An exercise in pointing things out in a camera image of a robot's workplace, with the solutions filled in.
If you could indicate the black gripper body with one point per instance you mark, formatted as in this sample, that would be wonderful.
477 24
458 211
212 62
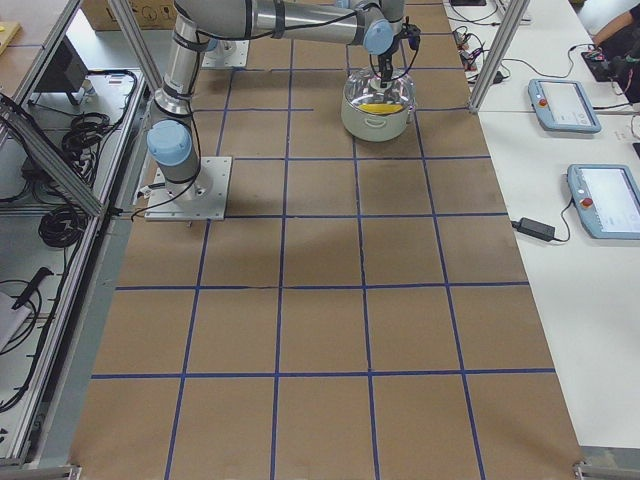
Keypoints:
384 65

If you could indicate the glass pot lid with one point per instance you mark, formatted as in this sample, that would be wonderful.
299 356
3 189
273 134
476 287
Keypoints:
362 88

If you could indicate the yellow corn cob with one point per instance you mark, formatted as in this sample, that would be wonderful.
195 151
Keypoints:
381 108

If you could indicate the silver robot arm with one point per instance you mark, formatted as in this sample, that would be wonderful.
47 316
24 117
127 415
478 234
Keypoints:
286 87

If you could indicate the pale green cooking pot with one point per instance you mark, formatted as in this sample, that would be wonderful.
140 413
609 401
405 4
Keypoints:
373 128

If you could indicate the blue teach pendant far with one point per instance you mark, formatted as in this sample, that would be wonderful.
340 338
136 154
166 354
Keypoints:
562 106

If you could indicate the blue teach pendant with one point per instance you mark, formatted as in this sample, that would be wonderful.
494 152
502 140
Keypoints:
607 200
562 106

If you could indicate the black power adapter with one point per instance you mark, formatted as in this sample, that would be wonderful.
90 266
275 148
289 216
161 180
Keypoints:
535 229

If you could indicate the blue teach pendant near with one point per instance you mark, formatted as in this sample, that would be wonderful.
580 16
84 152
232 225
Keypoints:
607 200

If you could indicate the aluminium frame post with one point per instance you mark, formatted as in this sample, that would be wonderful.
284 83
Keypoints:
500 44

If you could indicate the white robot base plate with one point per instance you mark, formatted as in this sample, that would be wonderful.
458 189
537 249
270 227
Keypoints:
206 198

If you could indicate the aluminium frame rail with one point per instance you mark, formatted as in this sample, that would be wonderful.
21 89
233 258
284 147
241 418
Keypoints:
62 243

